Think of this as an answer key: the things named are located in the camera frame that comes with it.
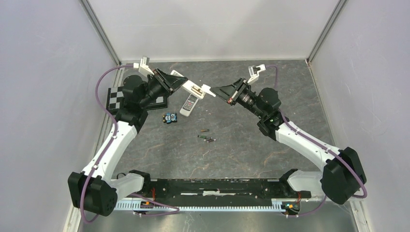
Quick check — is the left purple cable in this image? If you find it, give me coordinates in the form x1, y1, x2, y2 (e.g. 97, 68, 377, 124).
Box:
79, 63, 142, 224

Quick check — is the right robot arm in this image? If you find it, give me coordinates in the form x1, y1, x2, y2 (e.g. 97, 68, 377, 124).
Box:
209, 78, 368, 204

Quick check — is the white long remote control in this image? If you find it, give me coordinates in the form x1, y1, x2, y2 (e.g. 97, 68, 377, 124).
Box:
178, 80, 216, 99

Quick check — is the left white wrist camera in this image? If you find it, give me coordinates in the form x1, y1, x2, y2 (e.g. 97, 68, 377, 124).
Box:
132, 56, 154, 77

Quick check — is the black white checkerboard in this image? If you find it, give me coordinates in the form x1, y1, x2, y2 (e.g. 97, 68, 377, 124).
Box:
106, 87, 168, 115

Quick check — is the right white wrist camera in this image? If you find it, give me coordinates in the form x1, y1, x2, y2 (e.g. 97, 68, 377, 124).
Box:
247, 64, 266, 85

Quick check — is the grey white remote control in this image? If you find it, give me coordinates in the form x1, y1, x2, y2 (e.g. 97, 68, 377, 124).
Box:
179, 94, 199, 117

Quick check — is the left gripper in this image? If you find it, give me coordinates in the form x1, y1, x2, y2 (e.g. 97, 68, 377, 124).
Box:
139, 68, 188, 108

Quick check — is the white slotted cable duct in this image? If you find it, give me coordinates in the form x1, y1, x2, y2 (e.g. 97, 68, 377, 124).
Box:
114, 198, 285, 213

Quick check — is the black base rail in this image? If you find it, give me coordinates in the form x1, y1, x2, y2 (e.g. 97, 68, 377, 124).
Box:
139, 178, 312, 206

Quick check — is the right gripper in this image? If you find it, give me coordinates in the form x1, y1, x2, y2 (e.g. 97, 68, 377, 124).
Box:
210, 77, 264, 119

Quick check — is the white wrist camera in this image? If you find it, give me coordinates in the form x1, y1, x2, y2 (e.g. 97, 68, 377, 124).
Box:
132, 56, 154, 77
247, 64, 266, 85

